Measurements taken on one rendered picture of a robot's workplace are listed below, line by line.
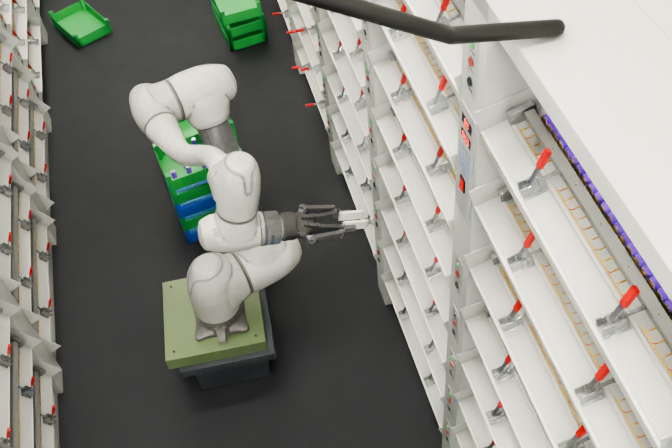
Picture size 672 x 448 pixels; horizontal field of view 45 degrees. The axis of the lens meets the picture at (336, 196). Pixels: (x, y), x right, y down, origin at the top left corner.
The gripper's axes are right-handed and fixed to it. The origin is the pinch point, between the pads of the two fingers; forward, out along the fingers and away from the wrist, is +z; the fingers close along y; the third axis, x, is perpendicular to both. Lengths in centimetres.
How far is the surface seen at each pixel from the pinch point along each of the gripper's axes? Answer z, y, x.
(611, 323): -1, 86, 73
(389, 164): 20.2, -26.3, -6.5
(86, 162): -67, -141, -107
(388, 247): 28, -26, -46
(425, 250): 19.8, 7.9, -6.6
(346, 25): 16, -71, 13
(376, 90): 10.5, -27.1, 22.0
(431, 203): 16.2, 8.6, 13.5
